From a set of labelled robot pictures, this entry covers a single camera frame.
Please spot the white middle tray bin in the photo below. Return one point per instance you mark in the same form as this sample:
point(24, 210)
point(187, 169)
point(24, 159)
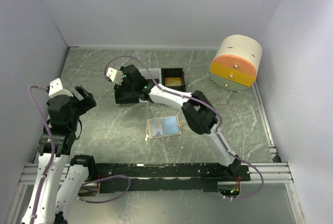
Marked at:
point(154, 73)

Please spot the cream round drawer cabinet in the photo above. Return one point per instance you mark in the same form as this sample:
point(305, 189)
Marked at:
point(236, 63)

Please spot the gold card in bin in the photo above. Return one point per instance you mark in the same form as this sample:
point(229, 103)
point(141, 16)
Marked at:
point(173, 81)

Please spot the silver Chlitina VIP card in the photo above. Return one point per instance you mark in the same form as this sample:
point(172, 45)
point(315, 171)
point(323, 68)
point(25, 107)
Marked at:
point(157, 127)

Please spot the beige leather card holder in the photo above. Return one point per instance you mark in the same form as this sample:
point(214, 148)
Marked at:
point(172, 126)

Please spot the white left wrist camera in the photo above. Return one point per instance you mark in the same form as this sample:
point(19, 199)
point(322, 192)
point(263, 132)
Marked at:
point(56, 88)

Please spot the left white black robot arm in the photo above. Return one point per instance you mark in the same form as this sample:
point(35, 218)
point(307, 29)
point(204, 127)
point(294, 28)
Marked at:
point(58, 178)

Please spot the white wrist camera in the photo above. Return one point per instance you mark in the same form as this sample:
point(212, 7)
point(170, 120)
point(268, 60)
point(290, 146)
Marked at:
point(56, 88)
point(115, 76)

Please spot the black tray bin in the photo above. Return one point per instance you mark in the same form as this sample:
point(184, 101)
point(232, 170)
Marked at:
point(123, 94)
point(173, 72)

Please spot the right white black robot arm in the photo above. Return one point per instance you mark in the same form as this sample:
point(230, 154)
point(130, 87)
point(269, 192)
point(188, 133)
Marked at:
point(201, 118)

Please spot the black right tray bin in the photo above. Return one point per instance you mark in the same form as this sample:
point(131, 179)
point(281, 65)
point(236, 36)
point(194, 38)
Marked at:
point(173, 72)

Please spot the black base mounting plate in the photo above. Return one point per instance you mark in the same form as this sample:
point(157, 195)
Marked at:
point(166, 177)

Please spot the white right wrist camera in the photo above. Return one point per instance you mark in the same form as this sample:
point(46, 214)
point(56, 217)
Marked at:
point(115, 76)

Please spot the black left tray bin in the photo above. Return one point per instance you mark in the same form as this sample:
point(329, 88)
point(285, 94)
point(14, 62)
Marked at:
point(123, 94)

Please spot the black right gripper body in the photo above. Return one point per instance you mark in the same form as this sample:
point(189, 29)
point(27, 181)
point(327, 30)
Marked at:
point(124, 81)

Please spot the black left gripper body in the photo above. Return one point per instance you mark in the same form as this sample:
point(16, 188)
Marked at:
point(79, 107)

